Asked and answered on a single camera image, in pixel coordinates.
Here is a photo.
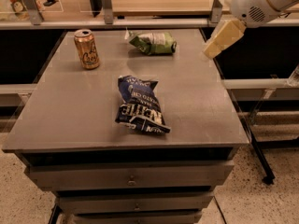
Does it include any black metal floor stand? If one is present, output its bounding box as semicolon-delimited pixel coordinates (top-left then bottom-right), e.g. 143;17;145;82
230;91;277;186

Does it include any small black object on shelf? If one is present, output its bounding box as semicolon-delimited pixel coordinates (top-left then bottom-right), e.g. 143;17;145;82
43;0;58;7

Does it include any green jalapeno chip bag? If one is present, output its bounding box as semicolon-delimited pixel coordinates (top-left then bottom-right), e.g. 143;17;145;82
124;30;177;55

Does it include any orange package on shelf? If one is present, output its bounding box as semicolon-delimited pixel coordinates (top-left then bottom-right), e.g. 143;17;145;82
0;0;45;21

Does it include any grey drawer cabinet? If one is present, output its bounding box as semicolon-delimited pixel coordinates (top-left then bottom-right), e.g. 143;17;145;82
4;29;248;224

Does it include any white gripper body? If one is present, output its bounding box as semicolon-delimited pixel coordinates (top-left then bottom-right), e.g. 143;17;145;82
230;0;280;28

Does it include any blue kettle chip bag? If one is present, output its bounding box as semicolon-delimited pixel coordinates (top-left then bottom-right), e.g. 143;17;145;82
115;76;171;133

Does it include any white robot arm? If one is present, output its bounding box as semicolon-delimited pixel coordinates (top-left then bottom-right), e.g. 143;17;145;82
202;0;299;59

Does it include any gold soda can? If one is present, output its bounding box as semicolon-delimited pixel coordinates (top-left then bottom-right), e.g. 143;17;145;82
74;29;100;70

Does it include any wooden shelf with metal posts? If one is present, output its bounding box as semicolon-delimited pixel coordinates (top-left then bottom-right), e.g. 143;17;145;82
0;0;299;30

